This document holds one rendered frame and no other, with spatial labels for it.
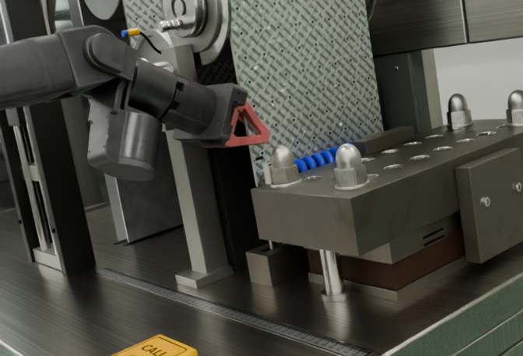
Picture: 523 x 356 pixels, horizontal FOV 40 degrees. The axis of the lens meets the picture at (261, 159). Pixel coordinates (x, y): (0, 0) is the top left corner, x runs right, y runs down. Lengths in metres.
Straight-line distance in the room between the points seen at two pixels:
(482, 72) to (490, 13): 2.86
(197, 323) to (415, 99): 0.50
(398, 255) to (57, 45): 0.40
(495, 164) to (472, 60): 3.05
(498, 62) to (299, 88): 2.93
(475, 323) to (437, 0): 0.48
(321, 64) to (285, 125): 0.10
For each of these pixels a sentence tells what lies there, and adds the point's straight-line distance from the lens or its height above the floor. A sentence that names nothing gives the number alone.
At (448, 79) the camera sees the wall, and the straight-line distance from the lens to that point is 3.99.
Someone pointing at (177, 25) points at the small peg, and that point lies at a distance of 0.89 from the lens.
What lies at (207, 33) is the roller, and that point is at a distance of 0.88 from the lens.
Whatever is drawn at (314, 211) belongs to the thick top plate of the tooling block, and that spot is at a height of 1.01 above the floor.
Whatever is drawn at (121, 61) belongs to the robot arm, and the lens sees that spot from 0.72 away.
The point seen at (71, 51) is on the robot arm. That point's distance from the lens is 0.71.
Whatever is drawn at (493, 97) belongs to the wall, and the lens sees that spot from 3.85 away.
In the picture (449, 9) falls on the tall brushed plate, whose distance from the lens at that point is 1.04.
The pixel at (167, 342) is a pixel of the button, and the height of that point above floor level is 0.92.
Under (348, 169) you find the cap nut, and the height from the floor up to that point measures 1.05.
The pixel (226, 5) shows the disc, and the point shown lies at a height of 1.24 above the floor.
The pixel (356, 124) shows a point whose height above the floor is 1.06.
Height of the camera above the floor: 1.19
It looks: 9 degrees down
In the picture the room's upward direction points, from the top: 10 degrees counter-clockwise
